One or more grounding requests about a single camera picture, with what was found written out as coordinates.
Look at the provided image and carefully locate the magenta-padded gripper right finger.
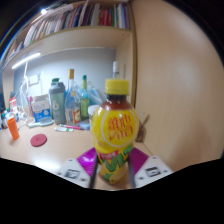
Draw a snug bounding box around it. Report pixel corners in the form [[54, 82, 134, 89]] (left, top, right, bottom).
[[126, 146, 174, 188]]

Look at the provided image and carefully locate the red and white canister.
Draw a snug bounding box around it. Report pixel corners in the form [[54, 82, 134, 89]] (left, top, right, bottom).
[[9, 96, 18, 113]]

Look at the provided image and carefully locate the white wall socket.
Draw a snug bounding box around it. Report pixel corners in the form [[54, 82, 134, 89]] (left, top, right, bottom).
[[28, 74, 40, 86]]

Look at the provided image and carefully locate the blue and white carton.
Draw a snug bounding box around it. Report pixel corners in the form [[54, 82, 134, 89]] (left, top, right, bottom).
[[31, 93, 53, 123]]

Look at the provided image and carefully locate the grey shaker bottle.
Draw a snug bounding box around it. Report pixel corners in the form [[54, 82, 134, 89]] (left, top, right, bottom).
[[48, 78, 67, 126]]

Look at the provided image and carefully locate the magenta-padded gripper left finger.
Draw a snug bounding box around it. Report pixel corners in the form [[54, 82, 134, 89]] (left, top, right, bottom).
[[55, 146, 100, 189]]

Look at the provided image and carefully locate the orange plastic cup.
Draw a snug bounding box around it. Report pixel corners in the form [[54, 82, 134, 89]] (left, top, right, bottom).
[[6, 116, 20, 141]]

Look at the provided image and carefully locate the white hairbrush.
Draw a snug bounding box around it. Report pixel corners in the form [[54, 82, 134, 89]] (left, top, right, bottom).
[[27, 118, 54, 129]]

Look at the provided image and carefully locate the clear glass bottle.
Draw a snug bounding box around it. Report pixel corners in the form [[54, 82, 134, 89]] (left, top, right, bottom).
[[111, 60, 122, 80]]

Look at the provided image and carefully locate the yellow drink bottle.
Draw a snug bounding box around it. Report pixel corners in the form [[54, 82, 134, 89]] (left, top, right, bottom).
[[90, 78, 140, 185]]

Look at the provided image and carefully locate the under-shelf light strip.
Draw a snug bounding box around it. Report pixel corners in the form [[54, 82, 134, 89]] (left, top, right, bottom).
[[11, 52, 42, 70]]

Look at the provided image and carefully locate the slender green-capped bottle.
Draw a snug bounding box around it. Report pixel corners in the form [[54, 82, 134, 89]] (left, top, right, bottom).
[[79, 74, 91, 121]]

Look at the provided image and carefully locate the white-lidded jar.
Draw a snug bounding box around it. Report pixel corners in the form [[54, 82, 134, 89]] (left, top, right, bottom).
[[87, 104, 101, 129]]

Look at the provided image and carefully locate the flat round red coaster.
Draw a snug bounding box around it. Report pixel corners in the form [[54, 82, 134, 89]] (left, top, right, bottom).
[[29, 133, 48, 148]]

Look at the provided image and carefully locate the wooden shelf unit with books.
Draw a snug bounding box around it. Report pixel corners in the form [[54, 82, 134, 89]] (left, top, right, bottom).
[[0, 0, 138, 108]]

